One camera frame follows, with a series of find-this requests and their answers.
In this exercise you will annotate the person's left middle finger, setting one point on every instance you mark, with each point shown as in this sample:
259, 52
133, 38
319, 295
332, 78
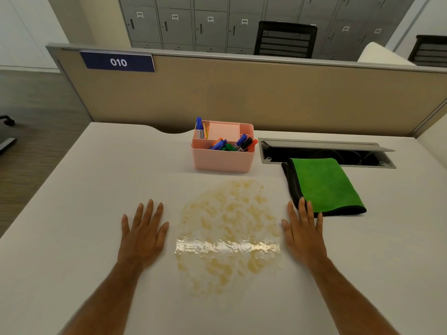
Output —
147, 212

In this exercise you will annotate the black mesh office chair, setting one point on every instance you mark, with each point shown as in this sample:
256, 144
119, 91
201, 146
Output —
285, 40
429, 52

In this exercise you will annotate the beige desk partition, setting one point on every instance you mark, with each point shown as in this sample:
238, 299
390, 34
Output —
279, 97

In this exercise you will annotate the black chair caster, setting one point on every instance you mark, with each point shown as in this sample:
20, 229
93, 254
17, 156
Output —
7, 120

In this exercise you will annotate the person's left hand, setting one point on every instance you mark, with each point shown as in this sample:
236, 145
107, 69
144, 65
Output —
141, 240

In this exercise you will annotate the person's left little finger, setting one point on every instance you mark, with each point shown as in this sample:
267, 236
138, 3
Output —
125, 225

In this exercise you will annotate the yellow and orange pencils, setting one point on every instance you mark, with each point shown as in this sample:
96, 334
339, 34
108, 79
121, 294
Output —
206, 131

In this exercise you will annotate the black cloth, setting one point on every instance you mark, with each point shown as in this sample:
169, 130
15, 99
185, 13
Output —
291, 181

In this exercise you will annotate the blue sign plate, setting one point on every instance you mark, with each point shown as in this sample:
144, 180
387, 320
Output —
118, 62

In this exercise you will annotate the grey locker cabinets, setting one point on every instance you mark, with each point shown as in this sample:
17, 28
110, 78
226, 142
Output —
216, 24

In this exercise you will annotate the person's left thumb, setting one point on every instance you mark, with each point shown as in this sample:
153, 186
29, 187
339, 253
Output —
163, 232

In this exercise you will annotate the person's right middle finger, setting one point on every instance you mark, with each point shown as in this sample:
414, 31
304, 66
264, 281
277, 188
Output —
302, 210

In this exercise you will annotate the grey furniture foot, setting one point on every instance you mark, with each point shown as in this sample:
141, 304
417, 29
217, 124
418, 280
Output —
7, 144

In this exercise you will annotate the person's right hand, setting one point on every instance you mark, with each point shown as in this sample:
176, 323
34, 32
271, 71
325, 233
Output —
303, 238

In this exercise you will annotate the person's right thumb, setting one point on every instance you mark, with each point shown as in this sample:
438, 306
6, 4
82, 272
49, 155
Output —
287, 229

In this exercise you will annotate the upright blue capped marker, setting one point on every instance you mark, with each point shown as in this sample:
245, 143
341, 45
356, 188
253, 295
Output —
199, 128

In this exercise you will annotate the person's right little finger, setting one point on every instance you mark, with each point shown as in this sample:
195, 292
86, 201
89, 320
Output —
319, 222

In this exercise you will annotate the pink sticky note pad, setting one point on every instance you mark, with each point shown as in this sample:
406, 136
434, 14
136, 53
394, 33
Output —
223, 130

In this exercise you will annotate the pink plastic organizer box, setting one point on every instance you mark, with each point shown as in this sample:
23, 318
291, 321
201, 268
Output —
223, 158

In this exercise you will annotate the person's right forearm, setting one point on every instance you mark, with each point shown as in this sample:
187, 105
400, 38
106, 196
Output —
349, 300

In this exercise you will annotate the black marker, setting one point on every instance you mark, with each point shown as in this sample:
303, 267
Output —
246, 144

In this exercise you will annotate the red marker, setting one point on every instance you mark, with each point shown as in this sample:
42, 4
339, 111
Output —
252, 143

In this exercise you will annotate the green microfibre cloth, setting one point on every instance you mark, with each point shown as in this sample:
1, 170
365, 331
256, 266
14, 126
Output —
324, 184

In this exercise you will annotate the person's left forearm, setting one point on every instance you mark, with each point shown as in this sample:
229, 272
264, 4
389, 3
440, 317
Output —
104, 300

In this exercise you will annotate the yellowish liquid spill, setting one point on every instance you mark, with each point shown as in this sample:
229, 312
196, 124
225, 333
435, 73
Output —
227, 233

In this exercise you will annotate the orange marker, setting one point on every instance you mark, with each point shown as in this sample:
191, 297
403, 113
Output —
217, 140

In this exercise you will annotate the green marker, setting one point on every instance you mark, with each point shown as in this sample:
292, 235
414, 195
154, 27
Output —
230, 147

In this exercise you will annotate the blue capped white marker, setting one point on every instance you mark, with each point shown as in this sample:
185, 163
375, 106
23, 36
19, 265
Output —
241, 140

